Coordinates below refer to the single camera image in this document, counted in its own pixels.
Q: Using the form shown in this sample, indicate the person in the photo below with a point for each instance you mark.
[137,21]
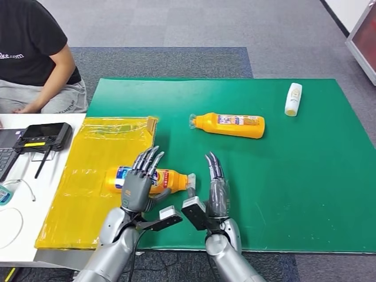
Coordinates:
[29,35]

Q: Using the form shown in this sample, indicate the clear controller stand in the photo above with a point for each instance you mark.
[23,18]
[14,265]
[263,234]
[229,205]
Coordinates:
[33,157]

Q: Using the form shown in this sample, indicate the dark laptop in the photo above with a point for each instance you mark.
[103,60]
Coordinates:
[6,152]

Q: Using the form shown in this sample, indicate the small white bottle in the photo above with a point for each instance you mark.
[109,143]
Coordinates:
[293,99]

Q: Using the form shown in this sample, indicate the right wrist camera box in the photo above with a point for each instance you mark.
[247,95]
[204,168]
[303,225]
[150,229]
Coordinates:
[193,212]

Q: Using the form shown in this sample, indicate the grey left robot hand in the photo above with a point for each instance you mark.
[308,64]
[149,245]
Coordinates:
[137,192]

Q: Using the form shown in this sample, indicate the black item with yellow stripe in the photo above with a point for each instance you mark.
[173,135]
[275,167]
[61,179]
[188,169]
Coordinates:
[9,273]

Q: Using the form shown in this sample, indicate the yellow plastic-wrapped board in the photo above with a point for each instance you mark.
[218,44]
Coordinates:
[85,155]

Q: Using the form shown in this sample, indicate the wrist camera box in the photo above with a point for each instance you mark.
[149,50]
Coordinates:
[168,213]
[193,212]

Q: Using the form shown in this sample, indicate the grey cabinet with red panel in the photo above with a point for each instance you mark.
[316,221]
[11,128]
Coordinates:
[367,43]

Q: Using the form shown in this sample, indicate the green table mat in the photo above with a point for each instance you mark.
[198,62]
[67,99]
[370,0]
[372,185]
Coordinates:
[294,175]

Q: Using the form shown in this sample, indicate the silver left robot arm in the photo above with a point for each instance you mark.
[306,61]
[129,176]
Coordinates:
[112,249]

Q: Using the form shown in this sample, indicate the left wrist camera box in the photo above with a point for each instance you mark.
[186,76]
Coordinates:
[168,213]

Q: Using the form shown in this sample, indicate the black remote controller with antenna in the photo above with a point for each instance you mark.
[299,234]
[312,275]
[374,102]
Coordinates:
[45,135]

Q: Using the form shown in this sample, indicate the teal plastic item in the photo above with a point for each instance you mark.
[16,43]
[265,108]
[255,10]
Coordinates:
[4,195]

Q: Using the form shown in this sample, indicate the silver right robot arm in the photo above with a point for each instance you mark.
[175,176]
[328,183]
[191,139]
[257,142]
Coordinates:
[229,260]

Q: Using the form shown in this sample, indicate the orange bottle with clear cap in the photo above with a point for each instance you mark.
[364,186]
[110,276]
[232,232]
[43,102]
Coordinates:
[173,181]
[235,130]

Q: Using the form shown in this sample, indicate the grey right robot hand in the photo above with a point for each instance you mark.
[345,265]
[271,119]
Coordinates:
[219,198]

